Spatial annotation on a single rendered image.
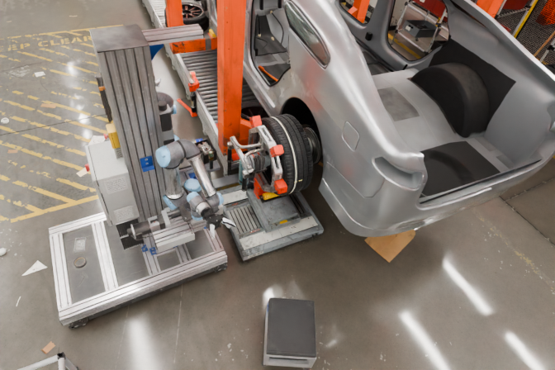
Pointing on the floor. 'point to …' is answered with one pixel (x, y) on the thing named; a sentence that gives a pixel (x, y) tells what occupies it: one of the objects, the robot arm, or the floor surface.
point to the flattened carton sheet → (391, 244)
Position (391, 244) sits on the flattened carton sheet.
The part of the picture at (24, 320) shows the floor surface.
